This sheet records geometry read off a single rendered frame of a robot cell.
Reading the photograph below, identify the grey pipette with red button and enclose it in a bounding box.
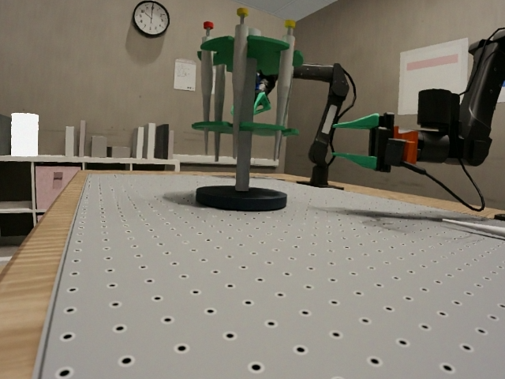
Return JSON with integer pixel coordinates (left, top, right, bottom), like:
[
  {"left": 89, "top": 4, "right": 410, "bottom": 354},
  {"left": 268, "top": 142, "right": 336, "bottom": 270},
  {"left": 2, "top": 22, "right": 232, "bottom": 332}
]
[{"left": 201, "top": 21, "right": 214, "bottom": 154}]

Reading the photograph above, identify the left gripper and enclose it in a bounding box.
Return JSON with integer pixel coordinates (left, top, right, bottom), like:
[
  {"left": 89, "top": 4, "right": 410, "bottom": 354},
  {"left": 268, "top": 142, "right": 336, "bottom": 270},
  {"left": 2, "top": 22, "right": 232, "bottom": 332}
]
[{"left": 331, "top": 112, "right": 424, "bottom": 173}]

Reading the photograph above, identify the grey pipette with yellow button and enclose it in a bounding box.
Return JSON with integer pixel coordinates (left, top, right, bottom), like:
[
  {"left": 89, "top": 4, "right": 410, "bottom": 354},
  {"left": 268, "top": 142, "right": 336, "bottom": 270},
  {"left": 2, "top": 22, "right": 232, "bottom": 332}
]
[
  {"left": 274, "top": 20, "right": 296, "bottom": 162},
  {"left": 458, "top": 222, "right": 505, "bottom": 238},
  {"left": 232, "top": 8, "right": 249, "bottom": 159}
]

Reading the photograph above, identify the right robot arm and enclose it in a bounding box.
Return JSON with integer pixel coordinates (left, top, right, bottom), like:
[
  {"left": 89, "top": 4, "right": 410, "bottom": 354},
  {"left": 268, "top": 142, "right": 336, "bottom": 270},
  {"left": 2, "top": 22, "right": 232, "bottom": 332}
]
[{"left": 256, "top": 63, "right": 350, "bottom": 190}]

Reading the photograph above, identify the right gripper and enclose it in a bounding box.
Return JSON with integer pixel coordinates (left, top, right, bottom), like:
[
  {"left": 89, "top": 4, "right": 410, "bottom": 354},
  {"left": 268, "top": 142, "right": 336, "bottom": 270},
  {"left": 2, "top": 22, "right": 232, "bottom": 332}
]
[{"left": 253, "top": 83, "right": 271, "bottom": 115}]

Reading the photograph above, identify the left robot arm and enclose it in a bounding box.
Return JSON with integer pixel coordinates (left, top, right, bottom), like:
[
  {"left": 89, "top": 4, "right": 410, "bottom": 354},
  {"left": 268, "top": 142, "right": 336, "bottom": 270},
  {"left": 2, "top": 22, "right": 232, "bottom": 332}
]
[{"left": 384, "top": 29, "right": 505, "bottom": 167}]

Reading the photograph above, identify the grey pipette with blue button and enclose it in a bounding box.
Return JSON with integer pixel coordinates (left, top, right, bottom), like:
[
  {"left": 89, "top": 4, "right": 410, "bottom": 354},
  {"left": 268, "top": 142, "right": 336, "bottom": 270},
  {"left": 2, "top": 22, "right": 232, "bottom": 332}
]
[{"left": 215, "top": 64, "right": 226, "bottom": 162}]

